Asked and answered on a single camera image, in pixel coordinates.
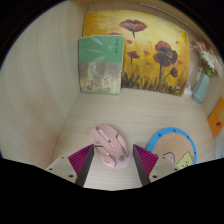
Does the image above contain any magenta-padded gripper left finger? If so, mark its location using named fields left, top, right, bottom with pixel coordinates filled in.
left=44, top=143, right=96, bottom=187

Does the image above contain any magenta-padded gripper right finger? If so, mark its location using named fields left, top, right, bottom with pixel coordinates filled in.
left=132, top=143, right=181, bottom=187

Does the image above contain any pink computer mouse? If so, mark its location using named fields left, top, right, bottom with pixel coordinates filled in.
left=89, top=123, right=132, bottom=169

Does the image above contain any round blue-rimmed cartoon mouse pad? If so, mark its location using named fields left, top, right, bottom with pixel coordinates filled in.
left=145, top=127, right=198, bottom=166

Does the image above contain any orange booklet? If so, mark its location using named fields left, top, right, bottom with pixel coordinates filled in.
left=207, top=97, right=224, bottom=139

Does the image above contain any teal faceted vase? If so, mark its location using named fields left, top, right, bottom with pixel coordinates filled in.
left=192, top=73, right=211, bottom=104

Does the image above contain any green covered book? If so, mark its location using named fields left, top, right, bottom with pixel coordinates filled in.
left=78, top=35, right=126, bottom=96

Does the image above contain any pink and white flower bouquet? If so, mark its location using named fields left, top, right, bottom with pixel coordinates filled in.
left=193, top=39, right=224, bottom=78

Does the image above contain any yellow poppy flower painting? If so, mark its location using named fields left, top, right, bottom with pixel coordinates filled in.
left=82, top=9, right=191, bottom=97

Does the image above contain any white light bar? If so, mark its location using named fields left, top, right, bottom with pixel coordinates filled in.
left=139, top=2, right=188, bottom=26

